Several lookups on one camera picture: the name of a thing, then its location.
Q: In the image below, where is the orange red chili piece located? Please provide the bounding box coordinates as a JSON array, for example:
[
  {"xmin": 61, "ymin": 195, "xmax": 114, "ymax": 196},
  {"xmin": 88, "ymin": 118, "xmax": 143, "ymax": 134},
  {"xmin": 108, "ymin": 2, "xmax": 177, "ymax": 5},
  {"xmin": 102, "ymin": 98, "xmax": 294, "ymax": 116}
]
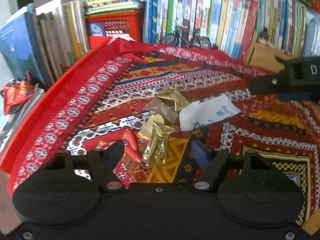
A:
[{"xmin": 125, "ymin": 128, "xmax": 138, "ymax": 151}]

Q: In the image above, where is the white plastic wrapper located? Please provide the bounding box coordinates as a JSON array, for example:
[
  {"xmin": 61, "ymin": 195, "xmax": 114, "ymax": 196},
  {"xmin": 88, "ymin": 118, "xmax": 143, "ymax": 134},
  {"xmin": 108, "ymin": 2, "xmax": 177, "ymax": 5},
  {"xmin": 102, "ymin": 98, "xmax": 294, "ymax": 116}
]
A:
[{"xmin": 179, "ymin": 94, "xmax": 241, "ymax": 132}]

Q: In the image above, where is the gold foil wrapper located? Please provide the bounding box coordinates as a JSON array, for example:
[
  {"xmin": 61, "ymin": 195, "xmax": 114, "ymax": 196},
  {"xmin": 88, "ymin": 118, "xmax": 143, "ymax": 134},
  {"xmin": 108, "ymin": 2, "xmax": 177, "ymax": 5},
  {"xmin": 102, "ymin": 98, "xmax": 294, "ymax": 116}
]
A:
[
  {"xmin": 156, "ymin": 86, "xmax": 190, "ymax": 112},
  {"xmin": 137, "ymin": 113, "xmax": 174, "ymax": 166}
]

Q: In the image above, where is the clear brown plastic wrapper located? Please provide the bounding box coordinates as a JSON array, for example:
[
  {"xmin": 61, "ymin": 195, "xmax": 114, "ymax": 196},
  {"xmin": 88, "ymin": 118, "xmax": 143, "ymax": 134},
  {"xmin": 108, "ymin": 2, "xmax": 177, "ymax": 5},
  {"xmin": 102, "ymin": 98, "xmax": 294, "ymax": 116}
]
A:
[{"xmin": 143, "ymin": 97, "xmax": 178, "ymax": 123}]

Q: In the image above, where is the right row of books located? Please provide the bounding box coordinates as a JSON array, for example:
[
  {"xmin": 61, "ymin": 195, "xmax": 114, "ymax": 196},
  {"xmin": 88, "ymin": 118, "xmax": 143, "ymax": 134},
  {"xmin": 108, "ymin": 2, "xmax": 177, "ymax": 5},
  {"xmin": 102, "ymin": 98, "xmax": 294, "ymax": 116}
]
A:
[{"xmin": 143, "ymin": 0, "xmax": 319, "ymax": 60}]

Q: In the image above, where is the row of books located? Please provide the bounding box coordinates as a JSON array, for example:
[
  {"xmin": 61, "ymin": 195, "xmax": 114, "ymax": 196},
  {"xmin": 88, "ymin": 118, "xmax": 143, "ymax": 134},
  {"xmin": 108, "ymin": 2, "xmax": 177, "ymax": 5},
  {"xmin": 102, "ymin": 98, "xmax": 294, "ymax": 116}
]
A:
[
  {"xmin": 143, "ymin": 0, "xmax": 319, "ymax": 60},
  {"xmin": 1, "ymin": 0, "xmax": 89, "ymax": 89}
]

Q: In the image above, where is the left row of books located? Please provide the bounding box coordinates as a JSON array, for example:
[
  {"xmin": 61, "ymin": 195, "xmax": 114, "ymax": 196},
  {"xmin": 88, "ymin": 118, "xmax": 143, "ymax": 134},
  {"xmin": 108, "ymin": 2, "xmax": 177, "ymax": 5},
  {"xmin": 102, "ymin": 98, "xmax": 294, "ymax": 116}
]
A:
[{"xmin": 1, "ymin": 0, "xmax": 89, "ymax": 89}]

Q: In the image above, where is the wooden shelf box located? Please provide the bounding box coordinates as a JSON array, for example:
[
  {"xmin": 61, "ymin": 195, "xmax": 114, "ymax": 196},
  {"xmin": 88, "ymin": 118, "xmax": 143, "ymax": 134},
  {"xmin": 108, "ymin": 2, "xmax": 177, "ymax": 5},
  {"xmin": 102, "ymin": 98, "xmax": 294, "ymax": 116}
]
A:
[{"xmin": 245, "ymin": 31, "xmax": 292, "ymax": 72}]

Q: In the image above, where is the red patterned tablecloth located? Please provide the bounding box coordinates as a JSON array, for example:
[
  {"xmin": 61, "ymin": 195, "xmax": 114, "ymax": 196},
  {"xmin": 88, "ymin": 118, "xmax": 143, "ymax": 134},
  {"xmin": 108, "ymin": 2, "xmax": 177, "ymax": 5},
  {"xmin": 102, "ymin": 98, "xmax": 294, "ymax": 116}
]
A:
[{"xmin": 1, "ymin": 39, "xmax": 319, "ymax": 224}]

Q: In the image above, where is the miniature black bicycle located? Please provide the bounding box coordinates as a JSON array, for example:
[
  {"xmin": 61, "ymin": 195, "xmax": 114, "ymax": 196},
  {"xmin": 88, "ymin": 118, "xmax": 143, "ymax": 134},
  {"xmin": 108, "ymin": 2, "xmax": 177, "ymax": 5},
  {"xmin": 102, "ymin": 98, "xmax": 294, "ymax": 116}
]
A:
[{"xmin": 159, "ymin": 23, "xmax": 217, "ymax": 49}]

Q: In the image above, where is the red crumpled snack bag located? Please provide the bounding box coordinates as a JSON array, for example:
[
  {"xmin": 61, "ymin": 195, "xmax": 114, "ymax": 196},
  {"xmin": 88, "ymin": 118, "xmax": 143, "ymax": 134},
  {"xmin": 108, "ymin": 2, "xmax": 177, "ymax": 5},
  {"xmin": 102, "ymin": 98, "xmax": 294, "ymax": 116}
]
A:
[{"xmin": 1, "ymin": 71, "xmax": 34, "ymax": 115}]

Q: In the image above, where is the red plastic crate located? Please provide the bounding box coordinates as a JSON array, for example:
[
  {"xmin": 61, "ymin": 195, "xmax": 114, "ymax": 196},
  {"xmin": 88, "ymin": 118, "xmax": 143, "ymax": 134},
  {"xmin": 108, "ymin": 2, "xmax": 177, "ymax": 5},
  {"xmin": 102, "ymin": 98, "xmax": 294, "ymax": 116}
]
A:
[{"xmin": 86, "ymin": 9, "xmax": 144, "ymax": 49}]

